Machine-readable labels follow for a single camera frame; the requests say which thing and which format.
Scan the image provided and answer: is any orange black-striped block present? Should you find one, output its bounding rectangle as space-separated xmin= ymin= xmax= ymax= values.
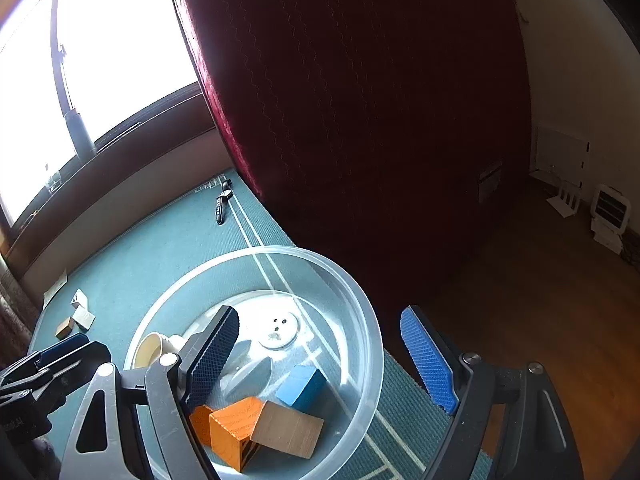
xmin=209 ymin=396 xmax=266 ymax=472

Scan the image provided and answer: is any green table mat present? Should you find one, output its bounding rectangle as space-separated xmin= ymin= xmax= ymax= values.
xmin=27 ymin=167 xmax=493 ymax=480

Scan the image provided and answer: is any brown window sill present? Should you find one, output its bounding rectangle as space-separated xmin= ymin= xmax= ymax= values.
xmin=10 ymin=82 xmax=221 ymax=261

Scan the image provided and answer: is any clear plastic bowl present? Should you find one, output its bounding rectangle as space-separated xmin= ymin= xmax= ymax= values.
xmin=122 ymin=245 xmax=385 ymax=480

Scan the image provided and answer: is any white wall panel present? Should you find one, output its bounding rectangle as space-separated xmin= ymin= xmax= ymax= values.
xmin=532 ymin=125 xmax=591 ymax=186

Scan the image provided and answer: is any small white stand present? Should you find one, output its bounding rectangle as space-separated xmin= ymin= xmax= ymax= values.
xmin=546 ymin=181 xmax=583 ymax=218

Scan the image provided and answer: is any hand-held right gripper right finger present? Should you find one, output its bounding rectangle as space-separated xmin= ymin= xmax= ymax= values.
xmin=400 ymin=305 xmax=583 ymax=480

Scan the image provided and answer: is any small orange block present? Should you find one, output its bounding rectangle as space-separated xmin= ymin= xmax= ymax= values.
xmin=189 ymin=404 xmax=216 ymax=446

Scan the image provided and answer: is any black cylinder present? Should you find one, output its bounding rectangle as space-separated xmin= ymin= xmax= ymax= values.
xmin=62 ymin=109 xmax=97 ymax=158

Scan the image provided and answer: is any white cup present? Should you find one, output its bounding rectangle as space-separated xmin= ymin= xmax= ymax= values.
xmin=131 ymin=331 xmax=187 ymax=368

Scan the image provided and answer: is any white electric heater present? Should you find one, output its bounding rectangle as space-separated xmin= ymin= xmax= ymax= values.
xmin=590 ymin=184 xmax=630 ymax=253

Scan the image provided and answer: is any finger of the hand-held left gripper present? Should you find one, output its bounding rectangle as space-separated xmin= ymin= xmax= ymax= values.
xmin=30 ymin=342 xmax=112 ymax=411
xmin=0 ymin=335 xmax=90 ymax=386

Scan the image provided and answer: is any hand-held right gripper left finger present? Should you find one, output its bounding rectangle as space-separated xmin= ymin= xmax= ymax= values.
xmin=59 ymin=305 xmax=240 ymax=480

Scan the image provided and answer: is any black strap wristwatch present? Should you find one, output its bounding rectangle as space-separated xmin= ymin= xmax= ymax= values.
xmin=214 ymin=178 xmax=234 ymax=225

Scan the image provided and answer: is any white paper sheet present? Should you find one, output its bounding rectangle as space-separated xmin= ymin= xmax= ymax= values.
xmin=42 ymin=270 xmax=68 ymax=311

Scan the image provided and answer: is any red quilted curtain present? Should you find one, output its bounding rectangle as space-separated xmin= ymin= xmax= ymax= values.
xmin=165 ymin=0 xmax=531 ymax=331

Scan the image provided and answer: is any blue block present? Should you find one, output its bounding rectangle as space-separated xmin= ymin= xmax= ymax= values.
xmin=275 ymin=364 xmax=327 ymax=411

